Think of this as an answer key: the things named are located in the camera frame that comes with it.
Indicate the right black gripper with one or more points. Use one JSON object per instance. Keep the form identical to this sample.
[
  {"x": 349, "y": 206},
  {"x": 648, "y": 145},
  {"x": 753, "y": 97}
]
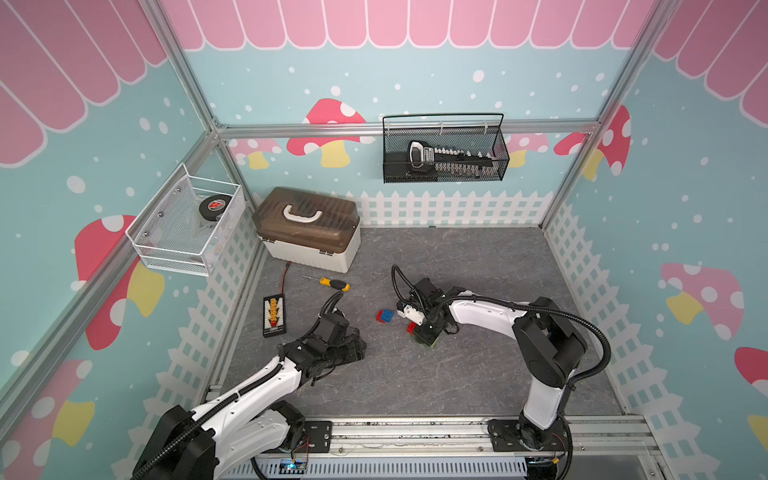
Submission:
[{"x": 423, "y": 337}]

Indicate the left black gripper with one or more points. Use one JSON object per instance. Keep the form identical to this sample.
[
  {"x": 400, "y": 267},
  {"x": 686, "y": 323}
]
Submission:
[{"x": 355, "y": 352}]

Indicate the dark green long lego brick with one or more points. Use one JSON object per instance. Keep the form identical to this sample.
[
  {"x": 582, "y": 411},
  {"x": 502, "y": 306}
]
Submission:
[{"x": 428, "y": 341}]

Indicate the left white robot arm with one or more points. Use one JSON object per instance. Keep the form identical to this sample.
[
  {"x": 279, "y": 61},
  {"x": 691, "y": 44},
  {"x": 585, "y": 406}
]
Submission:
[{"x": 208, "y": 440}]

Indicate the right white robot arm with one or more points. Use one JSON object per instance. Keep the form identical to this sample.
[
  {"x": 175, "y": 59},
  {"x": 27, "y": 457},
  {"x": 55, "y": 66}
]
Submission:
[{"x": 558, "y": 348}]

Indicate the brown lid storage box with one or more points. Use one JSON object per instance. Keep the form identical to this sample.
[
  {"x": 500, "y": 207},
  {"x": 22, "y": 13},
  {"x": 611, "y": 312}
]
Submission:
[{"x": 309, "y": 229}]

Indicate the green circuit board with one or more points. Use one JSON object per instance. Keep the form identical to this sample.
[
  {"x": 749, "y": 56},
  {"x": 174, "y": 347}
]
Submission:
[{"x": 292, "y": 467}]

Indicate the screwdriver bit set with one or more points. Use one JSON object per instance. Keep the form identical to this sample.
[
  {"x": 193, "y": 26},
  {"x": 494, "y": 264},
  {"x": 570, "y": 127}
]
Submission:
[{"x": 424, "y": 158}]

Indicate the black tape roll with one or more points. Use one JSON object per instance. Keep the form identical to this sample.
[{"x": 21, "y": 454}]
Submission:
[{"x": 212, "y": 208}]

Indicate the yellow handle screwdriver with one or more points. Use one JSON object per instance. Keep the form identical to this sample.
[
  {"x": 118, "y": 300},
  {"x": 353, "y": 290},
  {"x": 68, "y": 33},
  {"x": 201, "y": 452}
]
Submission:
[{"x": 336, "y": 284}]

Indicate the black wire wall basket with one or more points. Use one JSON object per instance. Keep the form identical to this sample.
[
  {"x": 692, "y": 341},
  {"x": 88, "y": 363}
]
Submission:
[{"x": 478, "y": 133}]

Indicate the white wire wall basket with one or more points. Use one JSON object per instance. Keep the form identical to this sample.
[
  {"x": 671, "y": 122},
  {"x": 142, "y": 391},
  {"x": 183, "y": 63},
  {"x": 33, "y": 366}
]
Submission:
[{"x": 170, "y": 235}]

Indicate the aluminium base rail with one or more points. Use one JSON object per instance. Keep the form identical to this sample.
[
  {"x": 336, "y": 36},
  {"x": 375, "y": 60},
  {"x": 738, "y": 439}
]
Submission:
[{"x": 460, "y": 447}]

